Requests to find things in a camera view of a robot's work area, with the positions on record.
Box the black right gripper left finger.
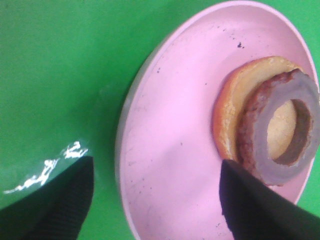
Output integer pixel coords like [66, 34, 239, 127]
[0, 156, 94, 240]

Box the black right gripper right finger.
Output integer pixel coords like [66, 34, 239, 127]
[219, 160, 320, 240]

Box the pink round plate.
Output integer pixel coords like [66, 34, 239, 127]
[115, 0, 318, 240]

